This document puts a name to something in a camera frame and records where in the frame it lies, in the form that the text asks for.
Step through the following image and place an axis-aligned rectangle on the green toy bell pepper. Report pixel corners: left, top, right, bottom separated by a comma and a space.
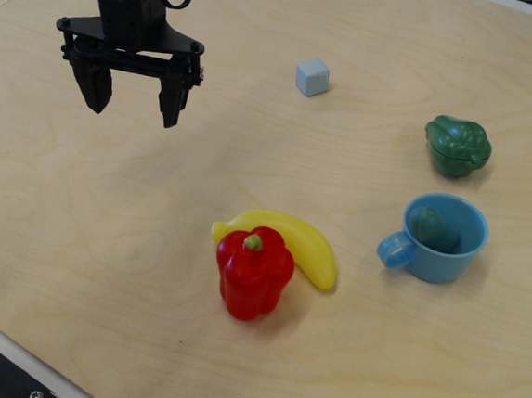
424, 115, 492, 178

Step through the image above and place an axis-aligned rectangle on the black metal corner bracket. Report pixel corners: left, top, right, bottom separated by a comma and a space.
0, 351, 75, 398

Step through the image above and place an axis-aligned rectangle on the blue plastic cup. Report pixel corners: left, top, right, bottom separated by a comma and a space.
377, 192, 489, 283

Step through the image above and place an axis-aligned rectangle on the green toy cucumber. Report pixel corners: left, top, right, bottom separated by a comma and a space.
408, 205, 461, 254

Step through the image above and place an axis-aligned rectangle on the red toy bell pepper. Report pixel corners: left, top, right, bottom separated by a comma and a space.
216, 226, 295, 321

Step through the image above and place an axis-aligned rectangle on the light blue cube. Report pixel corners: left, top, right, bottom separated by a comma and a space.
295, 58, 331, 96

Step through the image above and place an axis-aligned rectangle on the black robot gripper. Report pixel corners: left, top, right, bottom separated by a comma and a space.
57, 0, 204, 128

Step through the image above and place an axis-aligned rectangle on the yellow toy banana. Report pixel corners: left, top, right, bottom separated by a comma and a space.
211, 209, 337, 290

